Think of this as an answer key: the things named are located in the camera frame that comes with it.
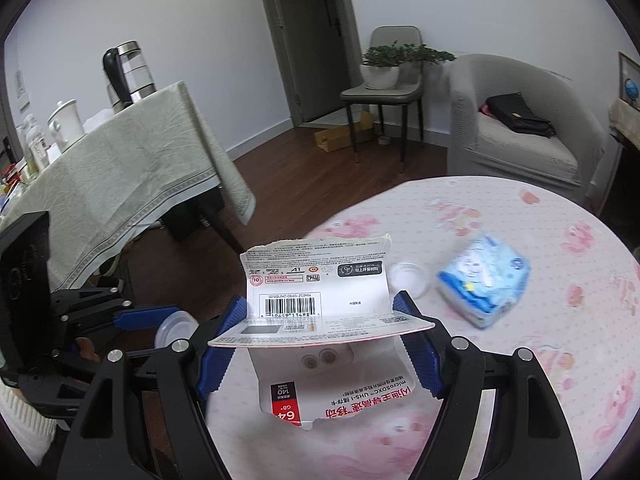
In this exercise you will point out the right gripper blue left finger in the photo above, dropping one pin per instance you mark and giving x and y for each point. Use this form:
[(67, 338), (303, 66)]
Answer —
[(212, 362)]

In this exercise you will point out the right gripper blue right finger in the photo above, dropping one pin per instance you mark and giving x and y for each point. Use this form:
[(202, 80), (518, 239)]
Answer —
[(424, 348)]

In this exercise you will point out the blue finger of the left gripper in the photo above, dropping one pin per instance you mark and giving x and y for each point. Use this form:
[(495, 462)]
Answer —
[(143, 319)]

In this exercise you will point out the white plastic lid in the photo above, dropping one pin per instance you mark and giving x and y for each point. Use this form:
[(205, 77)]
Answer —
[(178, 325), (410, 277)]

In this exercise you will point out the blue wet wipes pack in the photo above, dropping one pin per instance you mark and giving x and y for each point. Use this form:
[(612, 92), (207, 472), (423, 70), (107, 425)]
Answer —
[(485, 281)]

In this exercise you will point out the white torn cardboard package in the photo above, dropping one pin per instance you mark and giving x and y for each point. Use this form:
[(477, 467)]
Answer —
[(318, 324)]

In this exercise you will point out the black table leg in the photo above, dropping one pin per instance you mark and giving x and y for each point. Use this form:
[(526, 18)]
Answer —
[(210, 214)]

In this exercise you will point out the green patterned tablecloth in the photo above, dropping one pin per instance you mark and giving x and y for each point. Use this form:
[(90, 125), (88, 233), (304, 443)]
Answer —
[(114, 182)]

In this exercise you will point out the pink patterned round tablecloth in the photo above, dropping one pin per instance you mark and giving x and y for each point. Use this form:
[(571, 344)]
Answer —
[(550, 391)]

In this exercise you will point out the white ceramic mug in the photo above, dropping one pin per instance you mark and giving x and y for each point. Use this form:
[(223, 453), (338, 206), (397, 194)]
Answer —
[(65, 125)]

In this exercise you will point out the cardboard box on floor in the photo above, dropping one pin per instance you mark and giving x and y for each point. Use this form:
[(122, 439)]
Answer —
[(334, 139)]

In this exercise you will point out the grey armchair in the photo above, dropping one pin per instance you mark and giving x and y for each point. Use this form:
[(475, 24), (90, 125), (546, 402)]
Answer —
[(482, 146)]

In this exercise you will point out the glass electric kettle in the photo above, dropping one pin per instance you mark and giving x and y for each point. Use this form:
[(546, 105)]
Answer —
[(128, 78)]

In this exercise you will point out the black handbag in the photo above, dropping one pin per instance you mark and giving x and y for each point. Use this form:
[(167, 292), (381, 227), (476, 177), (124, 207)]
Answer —
[(513, 112)]

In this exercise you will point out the grey dining chair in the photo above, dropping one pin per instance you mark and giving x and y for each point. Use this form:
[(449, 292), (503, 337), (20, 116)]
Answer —
[(410, 89)]

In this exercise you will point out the potted green plant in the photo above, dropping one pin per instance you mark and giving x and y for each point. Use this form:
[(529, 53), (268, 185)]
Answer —
[(380, 67)]

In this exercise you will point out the beige lace desk cloth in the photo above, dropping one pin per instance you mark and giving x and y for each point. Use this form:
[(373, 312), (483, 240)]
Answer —
[(625, 120)]

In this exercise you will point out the small globe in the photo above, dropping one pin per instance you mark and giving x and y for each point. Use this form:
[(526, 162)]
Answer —
[(631, 91)]

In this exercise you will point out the dark grey door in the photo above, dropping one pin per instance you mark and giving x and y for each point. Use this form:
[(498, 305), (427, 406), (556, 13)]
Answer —
[(313, 33)]

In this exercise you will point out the picture frame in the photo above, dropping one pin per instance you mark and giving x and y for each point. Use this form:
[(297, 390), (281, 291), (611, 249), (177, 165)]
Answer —
[(627, 68)]

